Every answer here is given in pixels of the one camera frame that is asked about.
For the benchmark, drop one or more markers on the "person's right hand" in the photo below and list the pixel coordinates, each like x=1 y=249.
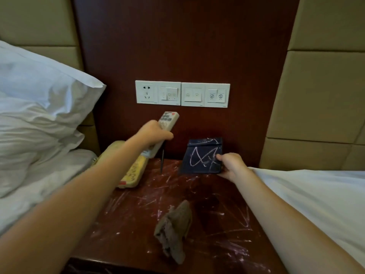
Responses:
x=235 y=166

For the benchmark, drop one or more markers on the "person's left hand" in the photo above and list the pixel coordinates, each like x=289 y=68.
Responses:
x=151 y=135

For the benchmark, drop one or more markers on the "white remote control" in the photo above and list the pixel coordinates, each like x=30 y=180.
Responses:
x=169 y=119

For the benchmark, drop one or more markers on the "black pen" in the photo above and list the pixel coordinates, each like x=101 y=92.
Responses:
x=162 y=159

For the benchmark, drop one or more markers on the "dark blue scribbled pouch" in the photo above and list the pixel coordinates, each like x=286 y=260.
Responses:
x=199 y=159

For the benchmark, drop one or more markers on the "brown cleaning cloth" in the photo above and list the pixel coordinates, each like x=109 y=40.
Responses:
x=174 y=231

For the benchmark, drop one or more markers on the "person's right forearm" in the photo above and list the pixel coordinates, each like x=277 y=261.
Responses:
x=285 y=219

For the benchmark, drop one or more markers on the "person's left forearm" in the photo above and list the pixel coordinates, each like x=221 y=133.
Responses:
x=71 y=202

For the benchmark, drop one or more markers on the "white bed cover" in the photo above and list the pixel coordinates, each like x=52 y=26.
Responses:
x=313 y=196

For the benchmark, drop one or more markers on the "dark wooden nightstand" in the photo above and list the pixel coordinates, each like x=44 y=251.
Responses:
x=134 y=239

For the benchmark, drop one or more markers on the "beige padded headboard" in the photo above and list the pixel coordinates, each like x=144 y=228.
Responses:
x=319 y=97

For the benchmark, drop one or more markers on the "white bed sheet mattress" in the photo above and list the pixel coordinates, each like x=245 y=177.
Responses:
x=42 y=182

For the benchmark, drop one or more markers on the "crumpled white pillow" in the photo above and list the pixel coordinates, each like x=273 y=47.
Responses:
x=28 y=139

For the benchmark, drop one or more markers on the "white pillow left bed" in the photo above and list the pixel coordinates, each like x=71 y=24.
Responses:
x=34 y=19

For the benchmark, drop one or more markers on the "white socket and switch panel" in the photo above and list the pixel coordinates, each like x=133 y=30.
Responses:
x=146 y=92

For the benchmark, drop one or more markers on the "white four-button switch panel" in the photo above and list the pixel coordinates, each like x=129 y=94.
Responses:
x=205 y=95

